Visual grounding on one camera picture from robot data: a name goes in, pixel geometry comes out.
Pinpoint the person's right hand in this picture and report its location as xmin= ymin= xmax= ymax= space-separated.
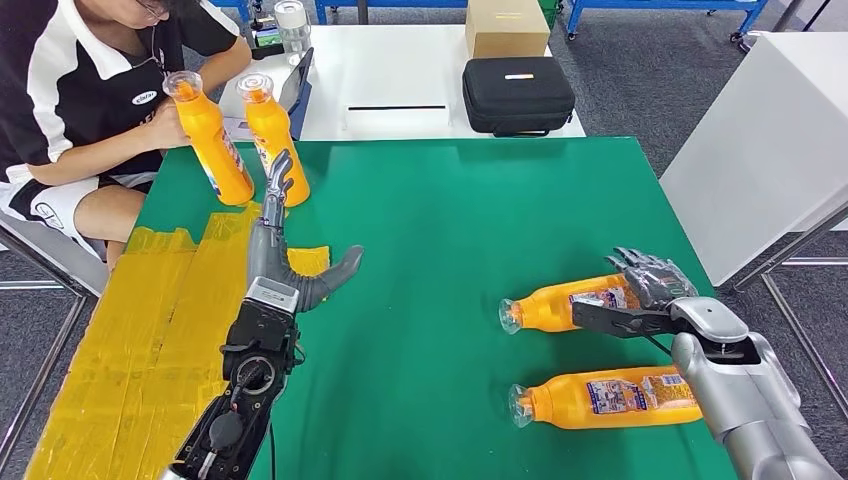
xmin=142 ymin=99 xmax=193 ymax=151

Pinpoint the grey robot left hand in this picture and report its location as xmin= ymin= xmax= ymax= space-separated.
xmin=246 ymin=148 xmax=366 ymax=314

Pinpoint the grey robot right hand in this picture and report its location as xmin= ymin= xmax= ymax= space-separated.
xmin=606 ymin=246 xmax=700 ymax=313

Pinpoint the orange bottle with clear cap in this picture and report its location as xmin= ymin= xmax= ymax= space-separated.
xmin=162 ymin=70 xmax=256 ymax=207
xmin=508 ymin=365 xmax=704 ymax=431
xmin=237 ymin=72 xmax=311 ymax=209
xmin=498 ymin=273 xmax=643 ymax=336

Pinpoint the pale purple handheld device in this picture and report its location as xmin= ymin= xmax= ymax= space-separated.
xmin=221 ymin=116 xmax=254 ymax=142

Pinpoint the person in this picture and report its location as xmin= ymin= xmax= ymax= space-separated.
xmin=0 ymin=0 xmax=254 ymax=266

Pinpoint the small black green device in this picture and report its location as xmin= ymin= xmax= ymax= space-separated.
xmin=251 ymin=18 xmax=286 ymax=61

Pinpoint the tablet in blue case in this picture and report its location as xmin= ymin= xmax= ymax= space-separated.
xmin=278 ymin=46 xmax=316 ymax=141

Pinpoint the clear water jar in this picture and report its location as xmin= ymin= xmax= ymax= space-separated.
xmin=273 ymin=0 xmax=313 ymax=66

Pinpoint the yellow tape patch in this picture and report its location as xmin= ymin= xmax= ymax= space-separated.
xmin=25 ymin=201 xmax=331 ymax=480

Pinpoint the blue metal rack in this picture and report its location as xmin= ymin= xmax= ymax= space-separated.
xmin=313 ymin=0 xmax=469 ymax=26

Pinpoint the white desk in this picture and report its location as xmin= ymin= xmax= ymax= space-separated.
xmin=218 ymin=24 xmax=588 ymax=142

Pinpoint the black zipped carrying case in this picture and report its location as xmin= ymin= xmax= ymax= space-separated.
xmin=461 ymin=56 xmax=576 ymax=138

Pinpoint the blue wheeled cart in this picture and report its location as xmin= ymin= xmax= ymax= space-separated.
xmin=566 ymin=0 xmax=770 ymax=42

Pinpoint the green crate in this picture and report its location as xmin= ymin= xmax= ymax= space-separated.
xmin=538 ymin=0 xmax=566 ymax=30

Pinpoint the brown cardboard box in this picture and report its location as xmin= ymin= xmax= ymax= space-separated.
xmin=464 ymin=0 xmax=552 ymax=60

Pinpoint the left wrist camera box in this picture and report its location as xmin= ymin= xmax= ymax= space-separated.
xmin=245 ymin=276 xmax=301 ymax=317

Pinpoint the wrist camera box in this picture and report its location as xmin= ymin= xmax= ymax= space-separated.
xmin=570 ymin=301 xmax=678 ymax=340
xmin=245 ymin=276 xmax=301 ymax=317

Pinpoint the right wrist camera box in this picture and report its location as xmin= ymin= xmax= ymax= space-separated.
xmin=570 ymin=301 xmax=678 ymax=340

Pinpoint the blue metal frame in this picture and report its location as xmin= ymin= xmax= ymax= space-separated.
xmin=211 ymin=0 xmax=256 ymax=24

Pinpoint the silver metal table frame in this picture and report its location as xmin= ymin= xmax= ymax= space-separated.
xmin=731 ymin=201 xmax=848 ymax=425

